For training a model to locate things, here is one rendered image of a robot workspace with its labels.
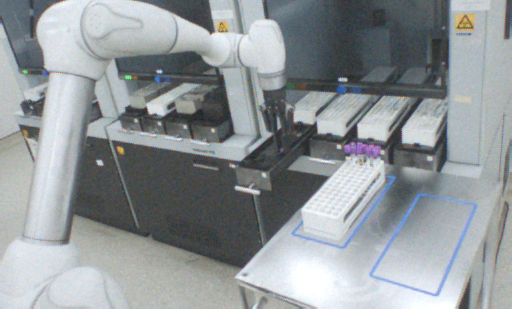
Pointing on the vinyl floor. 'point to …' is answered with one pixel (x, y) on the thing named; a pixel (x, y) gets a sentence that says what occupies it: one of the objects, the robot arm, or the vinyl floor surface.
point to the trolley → (386, 249)
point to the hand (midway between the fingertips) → (281, 143)
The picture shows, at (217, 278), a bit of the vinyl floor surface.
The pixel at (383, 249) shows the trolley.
